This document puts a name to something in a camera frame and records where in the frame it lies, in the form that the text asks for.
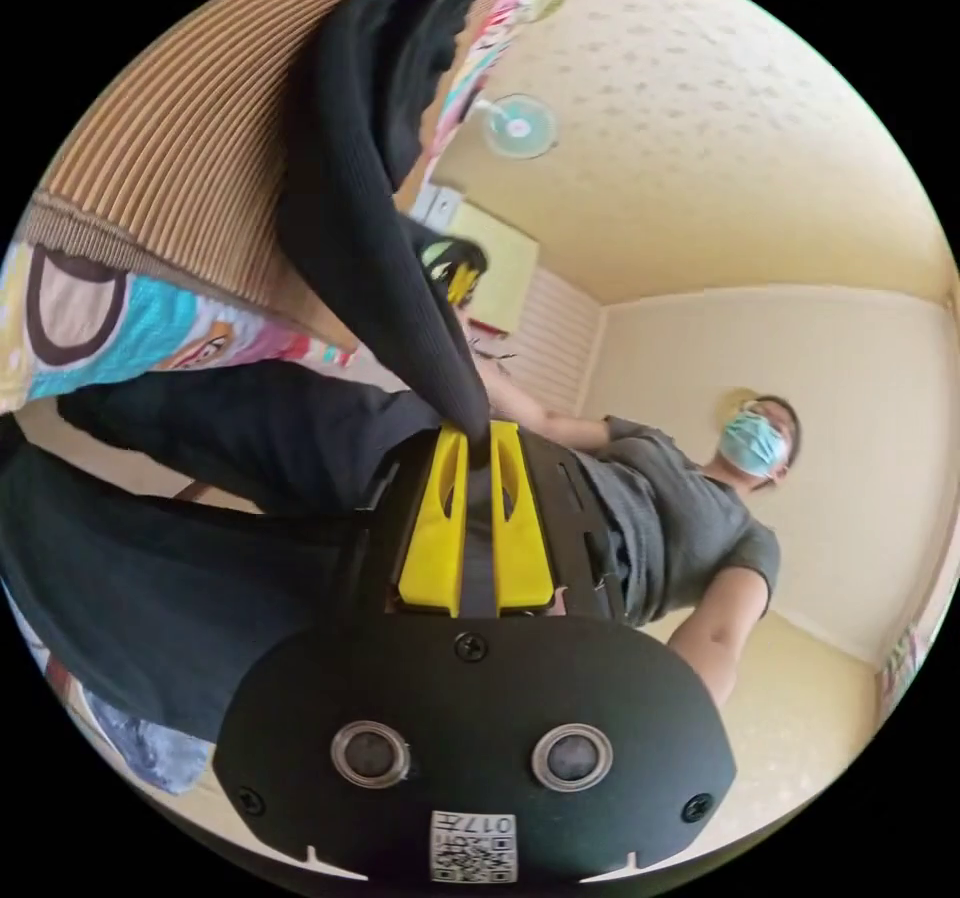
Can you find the person's left forearm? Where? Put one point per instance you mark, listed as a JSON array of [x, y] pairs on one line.
[[720, 628]]

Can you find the person's right forearm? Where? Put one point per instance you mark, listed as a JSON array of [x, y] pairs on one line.
[[555, 422]]

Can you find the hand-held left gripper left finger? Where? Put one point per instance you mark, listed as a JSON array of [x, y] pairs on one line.
[[429, 553]]

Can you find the bed with woven mat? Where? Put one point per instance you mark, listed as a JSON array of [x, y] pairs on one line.
[[172, 163]]

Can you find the person's body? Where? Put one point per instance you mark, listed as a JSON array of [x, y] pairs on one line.
[[690, 508]]

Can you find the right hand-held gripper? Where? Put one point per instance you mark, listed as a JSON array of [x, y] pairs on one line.
[[457, 253]]

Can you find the black long sleeve shirt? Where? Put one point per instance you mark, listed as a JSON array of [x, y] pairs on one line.
[[360, 238]]

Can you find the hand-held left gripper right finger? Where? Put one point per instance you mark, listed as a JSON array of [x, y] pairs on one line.
[[525, 560]]

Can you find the pile of clothes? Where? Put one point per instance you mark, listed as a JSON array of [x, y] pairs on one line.
[[150, 748]]

